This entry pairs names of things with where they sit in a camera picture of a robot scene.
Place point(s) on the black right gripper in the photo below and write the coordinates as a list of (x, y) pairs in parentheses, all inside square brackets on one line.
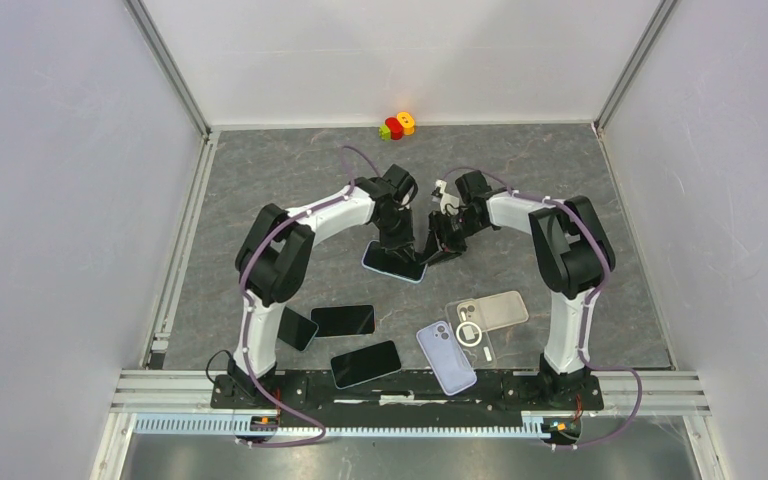
[(437, 232)]

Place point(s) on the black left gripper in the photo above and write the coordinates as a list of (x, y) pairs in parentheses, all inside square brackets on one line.
[(402, 244)]

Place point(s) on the light blue phone case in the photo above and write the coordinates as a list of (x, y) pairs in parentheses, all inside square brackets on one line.
[(365, 260)]

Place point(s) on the black smartphone carried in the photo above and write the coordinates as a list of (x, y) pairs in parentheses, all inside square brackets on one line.
[(394, 266)]

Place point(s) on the clear magsafe phone case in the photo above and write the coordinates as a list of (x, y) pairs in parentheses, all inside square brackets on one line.
[(471, 333)]

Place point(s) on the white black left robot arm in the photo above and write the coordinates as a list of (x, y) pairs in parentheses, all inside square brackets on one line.
[(273, 259)]

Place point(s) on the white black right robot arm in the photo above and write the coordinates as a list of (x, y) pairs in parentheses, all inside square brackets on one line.
[(573, 253)]

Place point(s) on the beige translucent phone case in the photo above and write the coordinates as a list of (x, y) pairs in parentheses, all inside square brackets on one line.
[(494, 312)]

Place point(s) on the lilac phone case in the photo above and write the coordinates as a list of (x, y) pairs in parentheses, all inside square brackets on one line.
[(446, 358)]

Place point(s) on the black smartphone middle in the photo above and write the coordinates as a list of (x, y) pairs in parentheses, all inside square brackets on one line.
[(349, 320)]

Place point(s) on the black smartphone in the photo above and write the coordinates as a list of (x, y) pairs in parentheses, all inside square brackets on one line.
[(349, 320), (366, 364), (296, 330)]

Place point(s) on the black smartphone front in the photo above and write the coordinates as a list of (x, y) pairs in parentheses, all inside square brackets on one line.
[(366, 364)]

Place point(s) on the colourful toy blocks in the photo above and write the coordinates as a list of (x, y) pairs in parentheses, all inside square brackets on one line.
[(397, 127)]

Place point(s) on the black smartphone leftmost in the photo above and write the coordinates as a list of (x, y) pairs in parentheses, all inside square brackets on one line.
[(296, 330)]

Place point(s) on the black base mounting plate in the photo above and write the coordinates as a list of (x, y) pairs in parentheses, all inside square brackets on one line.
[(409, 398)]

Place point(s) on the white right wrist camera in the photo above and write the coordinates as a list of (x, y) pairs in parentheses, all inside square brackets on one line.
[(448, 203)]

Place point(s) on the light blue toothed rail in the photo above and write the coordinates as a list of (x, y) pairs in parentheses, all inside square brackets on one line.
[(245, 425)]

